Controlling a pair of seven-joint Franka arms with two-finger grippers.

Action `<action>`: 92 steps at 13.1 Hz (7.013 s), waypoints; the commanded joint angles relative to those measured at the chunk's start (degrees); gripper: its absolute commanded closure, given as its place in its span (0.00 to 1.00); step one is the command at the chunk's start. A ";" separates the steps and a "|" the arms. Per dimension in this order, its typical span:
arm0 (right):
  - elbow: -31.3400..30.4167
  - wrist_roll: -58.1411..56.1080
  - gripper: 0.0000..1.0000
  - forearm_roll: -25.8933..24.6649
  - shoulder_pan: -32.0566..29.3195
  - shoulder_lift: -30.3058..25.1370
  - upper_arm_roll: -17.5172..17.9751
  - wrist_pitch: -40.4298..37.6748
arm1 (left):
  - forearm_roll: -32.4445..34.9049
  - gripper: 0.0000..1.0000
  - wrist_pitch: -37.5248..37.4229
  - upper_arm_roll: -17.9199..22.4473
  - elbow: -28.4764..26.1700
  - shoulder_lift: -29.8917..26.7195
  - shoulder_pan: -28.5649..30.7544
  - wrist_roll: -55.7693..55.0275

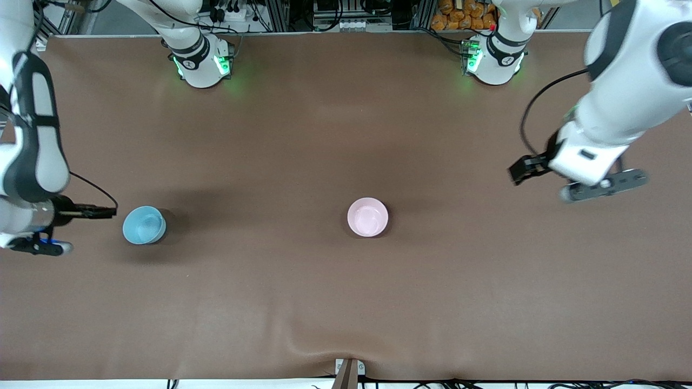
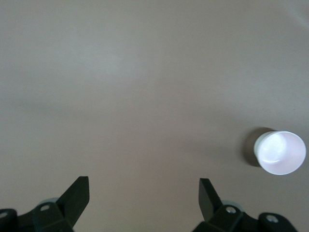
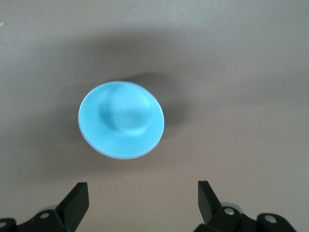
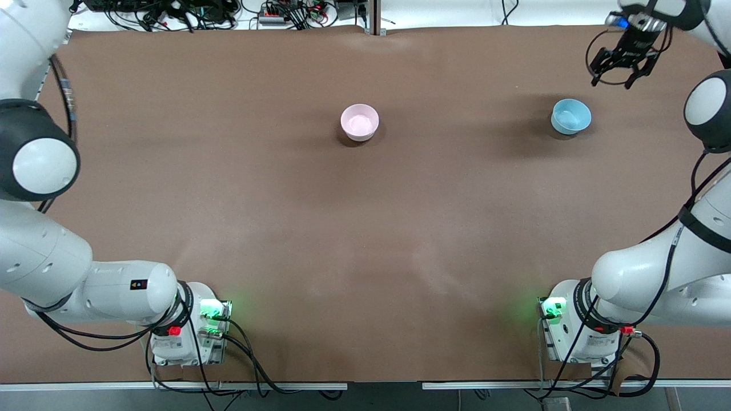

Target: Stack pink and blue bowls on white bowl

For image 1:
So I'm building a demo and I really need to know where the blue bowl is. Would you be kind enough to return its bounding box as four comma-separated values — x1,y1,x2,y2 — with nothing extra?
123,206,167,245

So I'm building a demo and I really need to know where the pink bowl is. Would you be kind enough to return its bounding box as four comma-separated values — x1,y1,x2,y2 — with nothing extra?
347,197,389,238

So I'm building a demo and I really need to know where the orange snack pile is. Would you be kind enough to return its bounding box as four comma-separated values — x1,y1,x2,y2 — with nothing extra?
431,0,499,31

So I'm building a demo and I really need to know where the white socket strip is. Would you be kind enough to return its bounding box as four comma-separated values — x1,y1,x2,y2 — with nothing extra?
324,19,379,32

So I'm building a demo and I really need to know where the brown table cover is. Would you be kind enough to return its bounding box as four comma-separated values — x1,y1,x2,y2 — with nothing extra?
0,31,692,381

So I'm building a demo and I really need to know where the white power strip with plugs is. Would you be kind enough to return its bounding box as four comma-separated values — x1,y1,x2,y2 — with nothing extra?
207,4,250,23

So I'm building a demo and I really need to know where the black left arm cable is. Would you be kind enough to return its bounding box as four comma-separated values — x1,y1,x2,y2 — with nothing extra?
520,68,591,157

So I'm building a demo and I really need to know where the aluminium frame post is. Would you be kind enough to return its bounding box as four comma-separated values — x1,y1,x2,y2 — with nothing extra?
265,0,290,32
38,0,82,38
411,0,436,30

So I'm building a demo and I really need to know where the metal bracket with bar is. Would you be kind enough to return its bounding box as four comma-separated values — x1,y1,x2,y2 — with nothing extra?
331,358,366,389

